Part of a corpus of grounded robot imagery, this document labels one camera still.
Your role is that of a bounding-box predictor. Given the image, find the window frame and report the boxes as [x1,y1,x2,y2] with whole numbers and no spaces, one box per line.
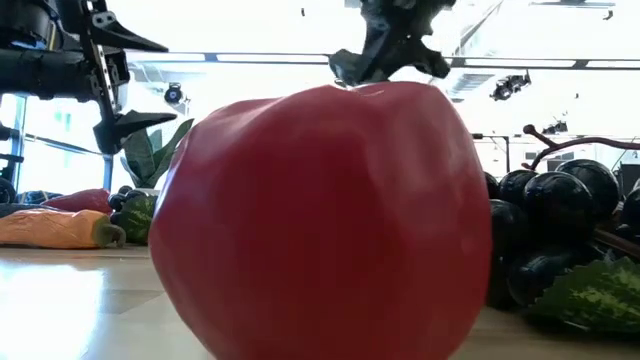
[0,94,115,194]

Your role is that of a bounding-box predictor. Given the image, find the red chili pepper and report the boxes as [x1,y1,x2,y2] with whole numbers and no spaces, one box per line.
[41,188,113,216]

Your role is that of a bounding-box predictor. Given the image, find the black stand pole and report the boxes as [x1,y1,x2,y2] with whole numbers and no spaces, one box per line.
[472,132,511,174]

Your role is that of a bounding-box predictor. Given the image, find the black computer monitor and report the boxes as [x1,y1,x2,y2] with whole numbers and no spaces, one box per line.
[618,163,640,195]

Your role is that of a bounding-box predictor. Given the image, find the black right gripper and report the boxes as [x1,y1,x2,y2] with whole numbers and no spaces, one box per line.
[328,0,457,88]

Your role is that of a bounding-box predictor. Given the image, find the black equipment stand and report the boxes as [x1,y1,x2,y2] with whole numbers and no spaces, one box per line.
[0,122,25,204]

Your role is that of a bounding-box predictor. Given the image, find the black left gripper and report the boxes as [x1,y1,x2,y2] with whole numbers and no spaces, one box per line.
[0,0,179,155]

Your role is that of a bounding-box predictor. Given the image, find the black ceiling spotlight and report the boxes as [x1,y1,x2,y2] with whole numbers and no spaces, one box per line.
[163,82,185,106]
[542,119,570,136]
[489,71,532,103]

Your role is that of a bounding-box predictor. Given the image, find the orange carrot toy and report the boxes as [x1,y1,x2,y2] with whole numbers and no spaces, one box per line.
[0,208,127,250]

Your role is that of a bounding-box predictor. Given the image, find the snake plant in white pot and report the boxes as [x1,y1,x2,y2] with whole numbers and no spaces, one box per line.
[118,117,196,197]

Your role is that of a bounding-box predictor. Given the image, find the red bell pepper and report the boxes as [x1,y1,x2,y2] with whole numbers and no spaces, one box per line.
[148,80,494,360]

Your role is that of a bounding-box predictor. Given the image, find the dark bag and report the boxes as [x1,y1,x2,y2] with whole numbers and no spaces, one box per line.
[17,189,64,205]

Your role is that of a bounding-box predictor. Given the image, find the black grape bunch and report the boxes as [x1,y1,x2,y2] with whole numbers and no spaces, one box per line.
[483,123,640,335]
[107,184,158,246]

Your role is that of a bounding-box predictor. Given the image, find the linear ceiling light fixture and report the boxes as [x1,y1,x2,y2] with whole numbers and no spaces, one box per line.
[124,51,640,70]

